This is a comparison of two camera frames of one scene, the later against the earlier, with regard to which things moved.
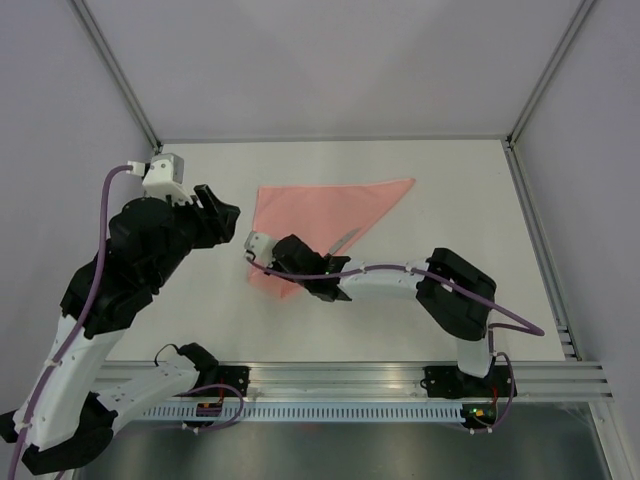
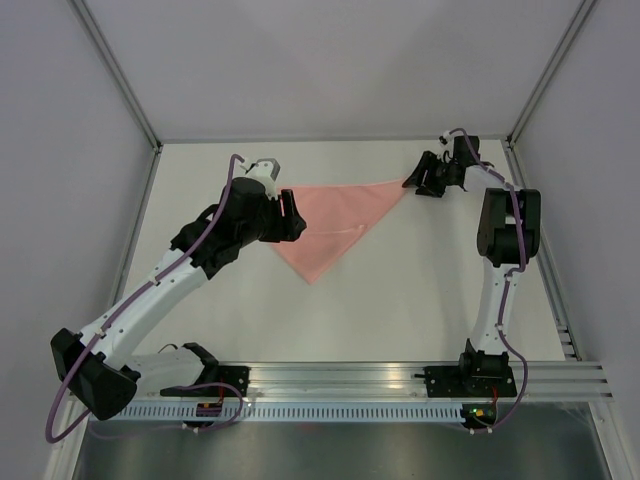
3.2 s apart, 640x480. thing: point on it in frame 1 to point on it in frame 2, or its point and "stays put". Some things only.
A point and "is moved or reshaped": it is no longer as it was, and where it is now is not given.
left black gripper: (219, 219) to (288, 228)
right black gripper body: (306, 282) to (439, 176)
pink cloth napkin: (331, 216) is moved or reshaped
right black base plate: (449, 382) stays put
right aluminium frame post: (578, 19) stays put
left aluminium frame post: (117, 73) stays put
